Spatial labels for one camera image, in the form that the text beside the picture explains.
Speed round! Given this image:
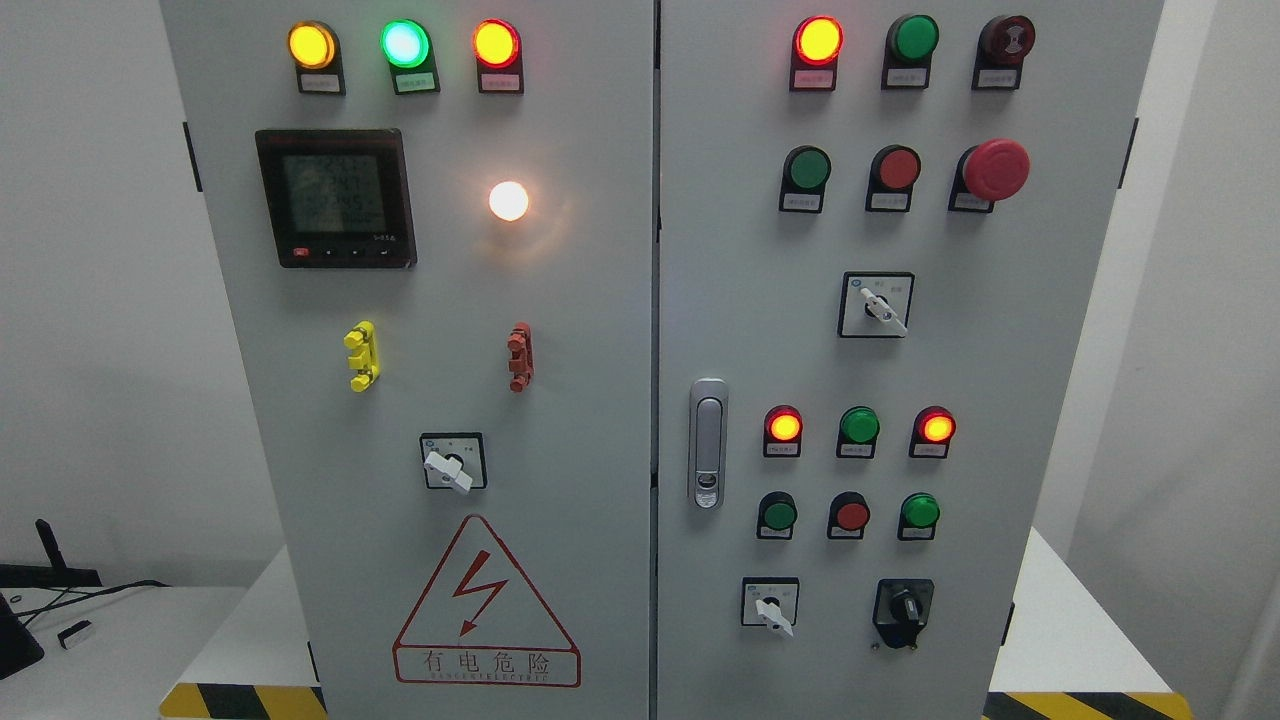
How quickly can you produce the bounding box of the green push button upper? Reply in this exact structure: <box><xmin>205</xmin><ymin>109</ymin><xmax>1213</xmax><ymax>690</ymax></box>
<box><xmin>778</xmin><ymin>145</ymin><xmax>832</xmax><ymax>214</ymax></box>

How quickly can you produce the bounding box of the green indicator top right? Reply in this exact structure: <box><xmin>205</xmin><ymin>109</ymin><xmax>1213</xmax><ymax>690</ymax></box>
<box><xmin>881</xmin><ymin>14</ymin><xmax>940</xmax><ymax>90</ymax></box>

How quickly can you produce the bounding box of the grey electrical cabinet left door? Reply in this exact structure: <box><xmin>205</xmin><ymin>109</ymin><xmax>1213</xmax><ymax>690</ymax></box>
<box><xmin>161</xmin><ymin>1</ymin><xmax>655</xmax><ymax>719</ymax></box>

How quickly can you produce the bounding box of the white selector switch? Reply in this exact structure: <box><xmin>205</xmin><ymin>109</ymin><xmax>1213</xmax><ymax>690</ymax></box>
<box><xmin>838</xmin><ymin>272</ymin><xmax>915</xmax><ymax>338</ymax></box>
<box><xmin>740</xmin><ymin>577</ymin><xmax>800</xmax><ymax>638</ymax></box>

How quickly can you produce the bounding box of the red lit indicator light left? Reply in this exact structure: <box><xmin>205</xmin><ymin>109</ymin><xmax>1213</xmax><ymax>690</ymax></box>
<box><xmin>472</xmin><ymin>18</ymin><xmax>524</xmax><ymax>94</ymax></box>

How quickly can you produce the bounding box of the white selector switch left door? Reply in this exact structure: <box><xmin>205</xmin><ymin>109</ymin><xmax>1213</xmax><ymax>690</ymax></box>
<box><xmin>419</xmin><ymin>432</ymin><xmax>488</xmax><ymax>495</ymax></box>

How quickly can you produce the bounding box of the green indicator middle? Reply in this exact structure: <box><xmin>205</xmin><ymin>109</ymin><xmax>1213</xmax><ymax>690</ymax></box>
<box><xmin>836</xmin><ymin>405</ymin><xmax>881</xmax><ymax>459</ymax></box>

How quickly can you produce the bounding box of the white selector switch upper right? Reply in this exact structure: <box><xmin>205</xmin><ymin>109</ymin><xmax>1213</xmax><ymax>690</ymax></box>
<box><xmin>838</xmin><ymin>272</ymin><xmax>915</xmax><ymax>338</ymax></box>

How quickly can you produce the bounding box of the grey electrical cabinet door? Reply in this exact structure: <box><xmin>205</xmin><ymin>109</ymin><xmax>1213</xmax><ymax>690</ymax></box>
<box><xmin>161</xmin><ymin>1</ymin><xmax>655</xmax><ymax>719</ymax></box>
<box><xmin>655</xmin><ymin>1</ymin><xmax>1164</xmax><ymax>719</ymax></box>

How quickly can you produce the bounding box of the red lit indicator middle left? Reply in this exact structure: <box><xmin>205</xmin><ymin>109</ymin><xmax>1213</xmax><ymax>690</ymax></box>
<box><xmin>762</xmin><ymin>405</ymin><xmax>804</xmax><ymax>457</ymax></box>

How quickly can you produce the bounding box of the grey electrical cabinet right door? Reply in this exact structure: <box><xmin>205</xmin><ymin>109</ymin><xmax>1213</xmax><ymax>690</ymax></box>
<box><xmin>655</xmin><ymin>1</ymin><xmax>1164</xmax><ymax>719</ymax></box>

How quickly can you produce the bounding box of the yellow terminal connector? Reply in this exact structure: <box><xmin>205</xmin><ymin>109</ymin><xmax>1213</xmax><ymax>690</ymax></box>
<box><xmin>343</xmin><ymin>320</ymin><xmax>381</xmax><ymax>393</ymax></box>

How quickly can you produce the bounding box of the yellow indicator light top left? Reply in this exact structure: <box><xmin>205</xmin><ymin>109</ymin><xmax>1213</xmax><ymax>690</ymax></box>
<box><xmin>287</xmin><ymin>20</ymin><xmax>346</xmax><ymax>96</ymax></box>

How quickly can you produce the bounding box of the red electric hazard warning sticker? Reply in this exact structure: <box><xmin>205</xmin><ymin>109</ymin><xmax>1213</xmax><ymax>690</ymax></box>
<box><xmin>393</xmin><ymin>514</ymin><xmax>582</xmax><ymax>688</ymax></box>

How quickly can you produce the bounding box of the black object at left edge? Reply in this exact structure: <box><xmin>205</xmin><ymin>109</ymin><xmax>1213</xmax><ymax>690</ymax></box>
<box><xmin>1</xmin><ymin>594</ymin><xmax>45</xmax><ymax>679</ymax></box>

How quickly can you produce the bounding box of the black digital power meter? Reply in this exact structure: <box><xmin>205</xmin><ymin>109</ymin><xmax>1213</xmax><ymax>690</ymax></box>
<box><xmin>255</xmin><ymin>128</ymin><xmax>417</xmax><ymax>269</ymax></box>

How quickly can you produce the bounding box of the red lit indicator top right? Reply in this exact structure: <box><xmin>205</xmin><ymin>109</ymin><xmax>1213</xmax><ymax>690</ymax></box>
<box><xmin>788</xmin><ymin>15</ymin><xmax>844</xmax><ymax>92</ymax></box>

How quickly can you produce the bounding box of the white table with hazard stripes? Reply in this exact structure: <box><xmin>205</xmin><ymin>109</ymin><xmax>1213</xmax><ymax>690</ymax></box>
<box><xmin>159</xmin><ymin>533</ymin><xmax>1193</xmax><ymax>719</ymax></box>

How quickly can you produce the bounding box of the silver door handle lock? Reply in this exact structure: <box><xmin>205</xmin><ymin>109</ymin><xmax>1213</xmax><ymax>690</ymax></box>
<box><xmin>687</xmin><ymin>378</ymin><xmax>730</xmax><ymax>509</ymax></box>

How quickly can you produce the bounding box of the green push button lower right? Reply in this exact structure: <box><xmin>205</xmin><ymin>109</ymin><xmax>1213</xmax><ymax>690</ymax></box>
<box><xmin>897</xmin><ymin>492</ymin><xmax>941</xmax><ymax>542</ymax></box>

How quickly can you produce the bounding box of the green push button lower left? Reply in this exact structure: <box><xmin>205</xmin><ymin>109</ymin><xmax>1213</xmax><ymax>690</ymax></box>
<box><xmin>756</xmin><ymin>491</ymin><xmax>797</xmax><ymax>541</ymax></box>

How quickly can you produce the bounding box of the white selector switch lower right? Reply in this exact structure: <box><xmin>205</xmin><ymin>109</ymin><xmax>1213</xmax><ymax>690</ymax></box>
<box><xmin>740</xmin><ymin>577</ymin><xmax>800</xmax><ymax>638</ymax></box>

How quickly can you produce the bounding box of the dark red buzzer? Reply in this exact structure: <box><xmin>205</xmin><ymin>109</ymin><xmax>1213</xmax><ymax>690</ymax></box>
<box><xmin>972</xmin><ymin>15</ymin><xmax>1036</xmax><ymax>92</ymax></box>

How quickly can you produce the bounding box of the white glowing lamp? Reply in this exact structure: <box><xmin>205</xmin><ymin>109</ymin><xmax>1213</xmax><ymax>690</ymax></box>
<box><xmin>488</xmin><ymin>179</ymin><xmax>531</xmax><ymax>222</ymax></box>

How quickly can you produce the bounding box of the green push button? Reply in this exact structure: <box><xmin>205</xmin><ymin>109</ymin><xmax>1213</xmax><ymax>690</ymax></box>
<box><xmin>897</xmin><ymin>492</ymin><xmax>941</xmax><ymax>542</ymax></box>
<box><xmin>778</xmin><ymin>145</ymin><xmax>832</xmax><ymax>214</ymax></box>
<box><xmin>756</xmin><ymin>491</ymin><xmax>797</xmax><ymax>541</ymax></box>

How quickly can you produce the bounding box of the red indicator middle right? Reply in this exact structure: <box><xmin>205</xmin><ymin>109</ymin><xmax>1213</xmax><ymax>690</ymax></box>
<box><xmin>909</xmin><ymin>405</ymin><xmax>957</xmax><ymax>459</ymax></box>

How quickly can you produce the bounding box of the red push button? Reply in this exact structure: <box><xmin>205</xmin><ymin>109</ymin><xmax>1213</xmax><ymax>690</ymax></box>
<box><xmin>826</xmin><ymin>491</ymin><xmax>870</xmax><ymax>541</ymax></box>
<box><xmin>865</xmin><ymin>143</ymin><xmax>922</xmax><ymax>213</ymax></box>

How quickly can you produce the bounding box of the black cable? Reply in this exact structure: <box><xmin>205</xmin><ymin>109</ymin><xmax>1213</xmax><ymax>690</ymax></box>
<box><xmin>5</xmin><ymin>578</ymin><xmax>172</xmax><ymax>628</ymax></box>

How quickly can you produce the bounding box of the green lit indicator light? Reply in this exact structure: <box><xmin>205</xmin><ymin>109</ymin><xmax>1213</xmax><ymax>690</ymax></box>
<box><xmin>380</xmin><ymin>18</ymin><xmax>440</xmax><ymax>95</ymax></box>

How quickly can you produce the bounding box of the small white black adapter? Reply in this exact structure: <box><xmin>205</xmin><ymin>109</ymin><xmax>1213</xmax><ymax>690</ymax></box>
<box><xmin>56</xmin><ymin>619</ymin><xmax>96</xmax><ymax>650</ymax></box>

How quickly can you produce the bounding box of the red push button lower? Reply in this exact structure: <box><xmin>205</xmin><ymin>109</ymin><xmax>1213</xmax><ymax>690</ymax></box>
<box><xmin>826</xmin><ymin>491</ymin><xmax>870</xmax><ymax>541</ymax></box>

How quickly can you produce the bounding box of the red terminal connector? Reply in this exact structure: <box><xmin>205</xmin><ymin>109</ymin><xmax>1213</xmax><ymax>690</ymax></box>
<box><xmin>506</xmin><ymin>322</ymin><xmax>535</xmax><ymax>395</ymax></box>

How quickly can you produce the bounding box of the black rotary knob switch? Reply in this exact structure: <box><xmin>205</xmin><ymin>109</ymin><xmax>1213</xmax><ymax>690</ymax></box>
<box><xmin>872</xmin><ymin>578</ymin><xmax>934</xmax><ymax>650</ymax></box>

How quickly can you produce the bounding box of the red emergency stop mushroom button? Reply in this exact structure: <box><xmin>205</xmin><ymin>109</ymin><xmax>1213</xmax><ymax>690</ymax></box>
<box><xmin>948</xmin><ymin>138</ymin><xmax>1030</xmax><ymax>214</ymax></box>

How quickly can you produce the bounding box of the black device with antenna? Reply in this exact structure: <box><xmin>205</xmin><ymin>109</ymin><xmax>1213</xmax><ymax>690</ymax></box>
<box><xmin>1</xmin><ymin>519</ymin><xmax>102</xmax><ymax>588</ymax></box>

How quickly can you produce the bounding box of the red push button upper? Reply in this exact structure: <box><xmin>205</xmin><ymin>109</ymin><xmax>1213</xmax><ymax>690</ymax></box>
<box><xmin>865</xmin><ymin>143</ymin><xmax>922</xmax><ymax>213</ymax></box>

